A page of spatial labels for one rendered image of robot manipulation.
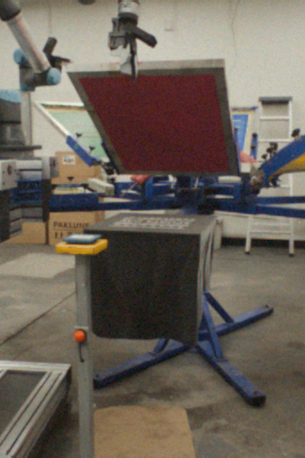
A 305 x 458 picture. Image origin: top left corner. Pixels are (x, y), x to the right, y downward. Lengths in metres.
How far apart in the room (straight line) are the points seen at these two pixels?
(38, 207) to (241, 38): 4.74
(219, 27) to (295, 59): 0.95
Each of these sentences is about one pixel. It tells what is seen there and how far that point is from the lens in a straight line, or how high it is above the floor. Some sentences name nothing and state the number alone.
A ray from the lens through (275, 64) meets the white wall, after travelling 6.57.
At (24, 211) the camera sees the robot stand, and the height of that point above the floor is 0.99.
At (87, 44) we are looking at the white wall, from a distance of 7.05.
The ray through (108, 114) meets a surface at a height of 1.38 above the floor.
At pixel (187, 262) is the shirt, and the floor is 0.84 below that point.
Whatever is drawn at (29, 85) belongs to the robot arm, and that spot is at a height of 1.53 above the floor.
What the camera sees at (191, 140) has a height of 1.27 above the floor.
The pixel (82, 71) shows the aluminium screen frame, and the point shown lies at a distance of 2.07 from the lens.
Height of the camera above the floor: 1.28
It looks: 9 degrees down
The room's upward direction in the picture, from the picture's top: straight up
